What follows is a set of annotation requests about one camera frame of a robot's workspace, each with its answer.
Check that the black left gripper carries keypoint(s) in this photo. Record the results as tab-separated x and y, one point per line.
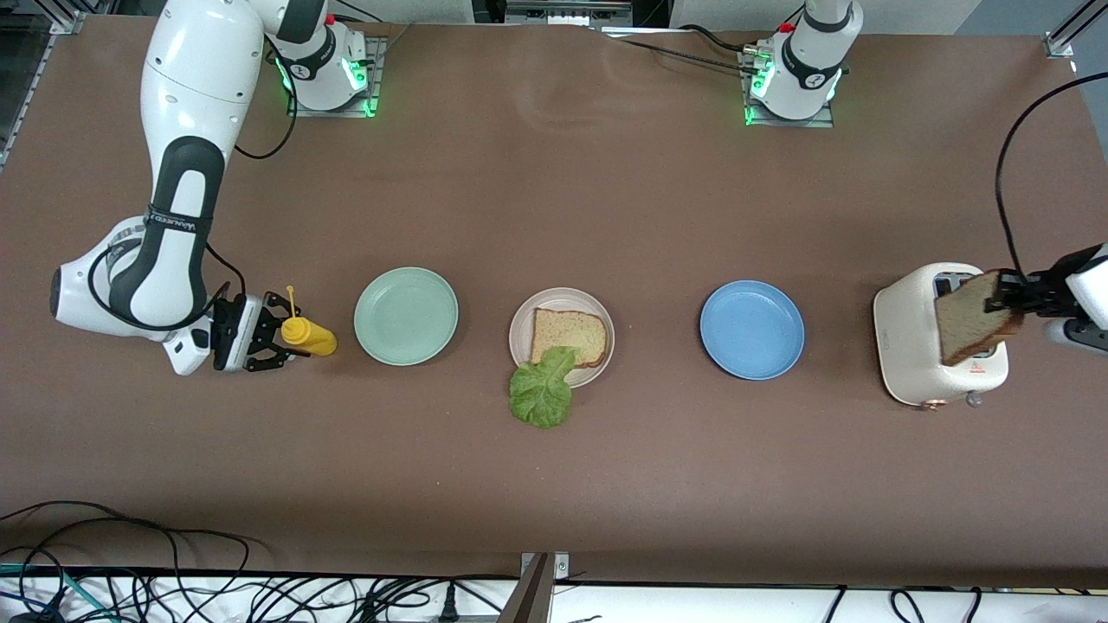
1041	292

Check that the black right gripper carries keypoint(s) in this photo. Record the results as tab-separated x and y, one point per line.
227	326

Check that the yellow squeeze bottle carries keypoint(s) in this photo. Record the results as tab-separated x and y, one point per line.
316	337

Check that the dark crust bread slice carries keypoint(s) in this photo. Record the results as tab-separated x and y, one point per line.
969	320

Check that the green lettuce leaf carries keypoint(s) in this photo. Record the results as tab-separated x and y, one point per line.
541	394

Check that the light brown bread slice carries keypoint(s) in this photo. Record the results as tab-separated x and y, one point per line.
571	333

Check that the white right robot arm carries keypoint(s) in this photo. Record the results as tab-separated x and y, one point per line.
190	86

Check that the mint green plate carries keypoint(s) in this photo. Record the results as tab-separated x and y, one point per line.
407	316

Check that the beige plate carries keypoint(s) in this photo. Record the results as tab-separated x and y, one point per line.
519	333

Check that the blue plate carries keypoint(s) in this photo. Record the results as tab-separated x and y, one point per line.
751	330

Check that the white toaster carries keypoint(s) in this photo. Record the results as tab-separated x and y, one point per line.
905	346

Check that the black power plug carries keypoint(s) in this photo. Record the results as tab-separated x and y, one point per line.
449	606

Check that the black power strip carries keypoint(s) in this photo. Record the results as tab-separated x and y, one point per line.
563	13

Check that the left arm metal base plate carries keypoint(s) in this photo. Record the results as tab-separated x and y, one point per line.
827	122

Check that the aluminium frame profile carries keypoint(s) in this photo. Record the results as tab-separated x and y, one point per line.
1060	43
67	22

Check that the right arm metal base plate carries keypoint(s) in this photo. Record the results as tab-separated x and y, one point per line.
378	61

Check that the metal camera stand post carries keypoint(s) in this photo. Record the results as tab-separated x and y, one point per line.
530	597

